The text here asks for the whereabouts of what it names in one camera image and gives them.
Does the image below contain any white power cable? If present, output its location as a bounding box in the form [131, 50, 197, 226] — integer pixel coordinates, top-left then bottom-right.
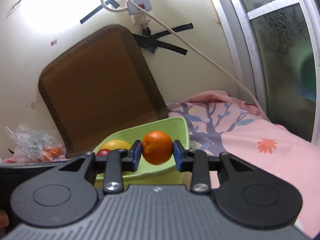
[93, 0, 271, 122]

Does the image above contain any orange fruit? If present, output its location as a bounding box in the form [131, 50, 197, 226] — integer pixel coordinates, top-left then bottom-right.
[142, 131, 173, 165]

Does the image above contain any clear plastic fruit bag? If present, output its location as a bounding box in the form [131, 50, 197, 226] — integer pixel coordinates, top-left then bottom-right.
[2, 125, 67, 164]

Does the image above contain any white power strip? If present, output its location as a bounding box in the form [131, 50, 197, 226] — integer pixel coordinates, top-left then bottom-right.
[126, 0, 152, 28]

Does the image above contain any black tape cross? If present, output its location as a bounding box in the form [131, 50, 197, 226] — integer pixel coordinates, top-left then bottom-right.
[132, 23, 194, 56]

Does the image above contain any frosted glass sliding door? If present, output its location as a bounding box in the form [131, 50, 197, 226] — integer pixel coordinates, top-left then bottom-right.
[213, 0, 319, 145]

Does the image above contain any green plastic basket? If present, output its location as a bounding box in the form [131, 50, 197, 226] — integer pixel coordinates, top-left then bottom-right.
[94, 117, 189, 187]

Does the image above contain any red cherry tomato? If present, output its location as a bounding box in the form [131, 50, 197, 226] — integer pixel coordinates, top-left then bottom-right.
[95, 148, 111, 157]

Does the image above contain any brown seat cushion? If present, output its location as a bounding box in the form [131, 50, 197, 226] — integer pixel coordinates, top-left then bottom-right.
[38, 24, 168, 158]

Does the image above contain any yellow lemon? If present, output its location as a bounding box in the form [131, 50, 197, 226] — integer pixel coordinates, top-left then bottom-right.
[99, 139, 131, 151]

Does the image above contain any pink deer-print bedsheet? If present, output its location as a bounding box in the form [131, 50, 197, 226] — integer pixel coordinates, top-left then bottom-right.
[2, 90, 320, 239]

